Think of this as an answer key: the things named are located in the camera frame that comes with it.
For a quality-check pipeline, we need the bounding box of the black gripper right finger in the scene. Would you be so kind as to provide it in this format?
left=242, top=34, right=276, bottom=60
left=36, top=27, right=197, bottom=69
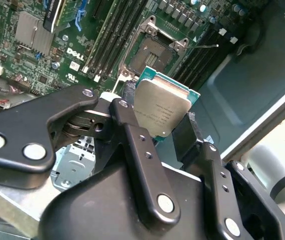
left=171, top=111, right=285, bottom=240

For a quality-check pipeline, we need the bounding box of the metal wire locking lever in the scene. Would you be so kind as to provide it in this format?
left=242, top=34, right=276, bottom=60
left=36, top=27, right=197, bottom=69
left=111, top=76, right=121, bottom=95
left=186, top=43, right=220, bottom=50

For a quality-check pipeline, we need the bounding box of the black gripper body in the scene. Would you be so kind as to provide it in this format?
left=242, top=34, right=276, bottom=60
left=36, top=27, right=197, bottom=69
left=37, top=161, right=223, bottom=240

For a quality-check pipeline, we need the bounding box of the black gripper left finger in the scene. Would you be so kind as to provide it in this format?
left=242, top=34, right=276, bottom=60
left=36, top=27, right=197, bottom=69
left=0, top=79, right=182, bottom=229

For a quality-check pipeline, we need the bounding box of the CPU with silver top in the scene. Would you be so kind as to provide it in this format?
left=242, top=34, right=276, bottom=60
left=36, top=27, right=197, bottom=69
left=132, top=65, right=201, bottom=143

